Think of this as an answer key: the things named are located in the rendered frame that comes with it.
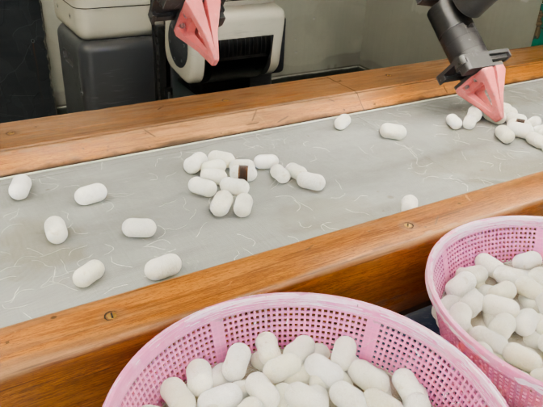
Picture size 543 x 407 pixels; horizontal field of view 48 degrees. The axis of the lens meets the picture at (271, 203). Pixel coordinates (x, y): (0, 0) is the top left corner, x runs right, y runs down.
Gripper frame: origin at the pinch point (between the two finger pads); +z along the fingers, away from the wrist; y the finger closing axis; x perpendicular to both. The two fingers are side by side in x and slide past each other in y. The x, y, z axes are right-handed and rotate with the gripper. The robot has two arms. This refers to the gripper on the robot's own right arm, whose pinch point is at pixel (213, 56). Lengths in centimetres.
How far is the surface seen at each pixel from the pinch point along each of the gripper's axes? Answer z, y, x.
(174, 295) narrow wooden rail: 29.5, -18.7, -13.1
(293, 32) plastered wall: -110, 136, 165
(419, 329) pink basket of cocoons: 39.1, -3.9, -21.7
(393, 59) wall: -82, 180, 157
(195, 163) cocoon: 12.3, -6.1, 3.0
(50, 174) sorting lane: 7.4, -21.4, 9.1
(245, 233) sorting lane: 24.2, -7.0, -5.1
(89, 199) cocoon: 14.1, -19.5, 2.0
